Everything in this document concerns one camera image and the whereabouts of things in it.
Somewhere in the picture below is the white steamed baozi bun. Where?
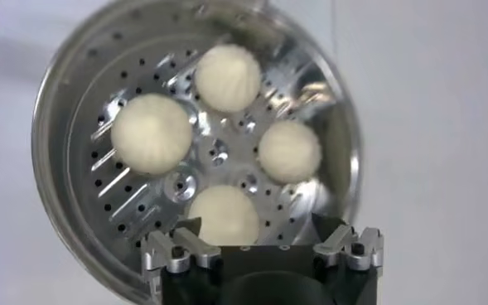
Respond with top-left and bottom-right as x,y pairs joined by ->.
109,93 -> 194,176
187,184 -> 261,246
194,43 -> 263,114
258,119 -> 323,186

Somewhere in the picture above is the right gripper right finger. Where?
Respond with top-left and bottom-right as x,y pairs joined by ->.
312,213 -> 384,273

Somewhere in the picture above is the stainless steel steamer basket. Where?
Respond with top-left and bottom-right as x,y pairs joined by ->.
31,0 -> 363,305

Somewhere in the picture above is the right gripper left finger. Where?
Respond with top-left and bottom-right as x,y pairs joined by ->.
141,217 -> 223,291

